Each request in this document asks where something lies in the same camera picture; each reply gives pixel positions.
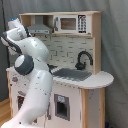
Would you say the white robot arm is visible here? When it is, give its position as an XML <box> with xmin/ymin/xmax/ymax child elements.
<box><xmin>1</xmin><ymin>18</ymin><xmax>53</xmax><ymax>128</ymax></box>

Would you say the wooden toy kitchen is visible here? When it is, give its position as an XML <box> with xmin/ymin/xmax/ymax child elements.
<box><xmin>1</xmin><ymin>11</ymin><xmax>114</xmax><ymax>128</ymax></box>

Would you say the grey toy sink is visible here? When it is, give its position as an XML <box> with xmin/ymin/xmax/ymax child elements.
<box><xmin>53</xmin><ymin>68</ymin><xmax>91</xmax><ymax>81</ymax></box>

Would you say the black toy faucet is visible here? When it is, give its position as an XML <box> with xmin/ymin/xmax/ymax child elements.
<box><xmin>75</xmin><ymin>51</ymin><xmax>93</xmax><ymax>70</ymax></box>

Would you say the grey ice dispenser panel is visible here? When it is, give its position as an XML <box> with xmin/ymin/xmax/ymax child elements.
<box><xmin>54</xmin><ymin>94</ymin><xmax>70</xmax><ymax>120</ymax></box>

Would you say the toy microwave oven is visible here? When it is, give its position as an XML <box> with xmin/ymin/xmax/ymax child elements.
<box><xmin>54</xmin><ymin>14</ymin><xmax>91</xmax><ymax>34</ymax></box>

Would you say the grey range hood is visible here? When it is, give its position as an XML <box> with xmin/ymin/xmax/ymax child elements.
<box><xmin>28</xmin><ymin>15</ymin><xmax>52</xmax><ymax>34</ymax></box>

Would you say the left oven knob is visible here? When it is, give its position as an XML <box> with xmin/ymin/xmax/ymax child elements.
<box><xmin>12</xmin><ymin>77</ymin><xmax>18</xmax><ymax>82</ymax></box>

